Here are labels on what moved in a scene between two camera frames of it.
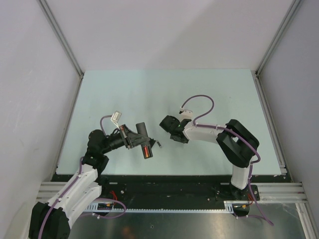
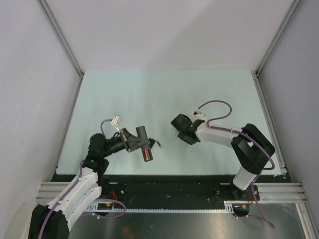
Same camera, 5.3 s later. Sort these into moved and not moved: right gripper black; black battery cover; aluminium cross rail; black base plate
Moved: right gripper black
Not moved: aluminium cross rail; black battery cover; black base plate
